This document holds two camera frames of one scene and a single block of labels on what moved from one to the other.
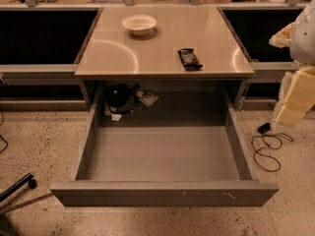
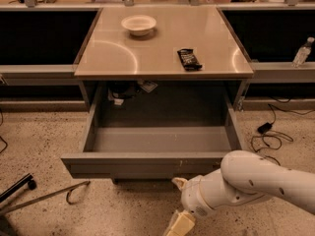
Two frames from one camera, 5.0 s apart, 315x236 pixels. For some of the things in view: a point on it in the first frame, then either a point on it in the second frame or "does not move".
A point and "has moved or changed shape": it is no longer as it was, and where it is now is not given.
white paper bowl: [139, 25] does not move
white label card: [149, 98] → [149, 86]
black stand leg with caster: [27, 179] does not move
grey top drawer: [163, 166] has moved or changed shape
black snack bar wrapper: [189, 59] does not move
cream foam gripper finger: [282, 38] → [207, 193]
